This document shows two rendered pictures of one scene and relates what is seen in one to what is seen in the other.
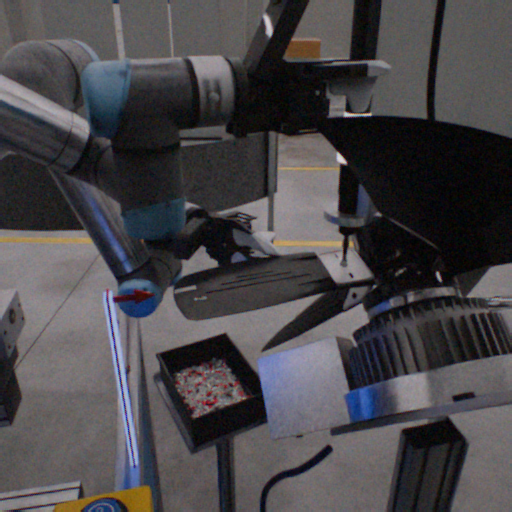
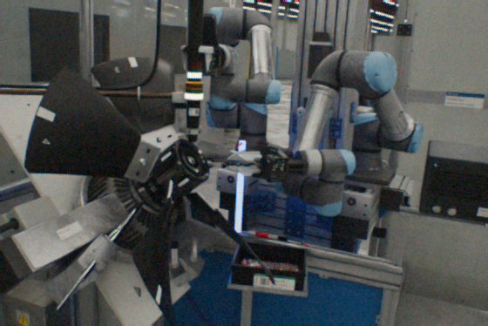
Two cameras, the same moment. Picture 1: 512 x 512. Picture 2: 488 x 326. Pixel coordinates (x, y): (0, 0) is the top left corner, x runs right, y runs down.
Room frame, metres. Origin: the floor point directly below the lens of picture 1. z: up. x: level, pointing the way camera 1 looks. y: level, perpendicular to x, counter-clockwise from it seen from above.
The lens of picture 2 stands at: (1.38, -0.96, 1.48)
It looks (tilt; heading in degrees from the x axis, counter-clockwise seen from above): 13 degrees down; 125
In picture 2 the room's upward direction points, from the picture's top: 3 degrees clockwise
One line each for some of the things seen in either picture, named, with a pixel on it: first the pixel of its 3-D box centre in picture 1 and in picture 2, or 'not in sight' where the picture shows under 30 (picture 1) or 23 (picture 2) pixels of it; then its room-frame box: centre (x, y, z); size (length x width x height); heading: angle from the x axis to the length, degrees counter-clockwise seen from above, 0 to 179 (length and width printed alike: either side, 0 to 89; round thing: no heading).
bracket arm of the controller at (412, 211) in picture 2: not in sight; (440, 215); (1.16, 0.37, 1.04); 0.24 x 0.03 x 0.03; 14
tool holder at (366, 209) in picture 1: (357, 187); (189, 112); (0.62, -0.14, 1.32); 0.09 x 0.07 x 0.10; 49
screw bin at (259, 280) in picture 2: (211, 384); (269, 267); (0.75, 0.09, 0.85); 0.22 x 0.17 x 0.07; 28
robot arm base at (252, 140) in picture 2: not in sight; (252, 141); (0.30, 0.62, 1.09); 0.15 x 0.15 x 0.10
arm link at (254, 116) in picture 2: not in sight; (252, 115); (0.30, 0.62, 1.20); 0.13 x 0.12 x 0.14; 37
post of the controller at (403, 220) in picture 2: not in sight; (401, 234); (1.06, 0.34, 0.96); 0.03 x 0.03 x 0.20; 14
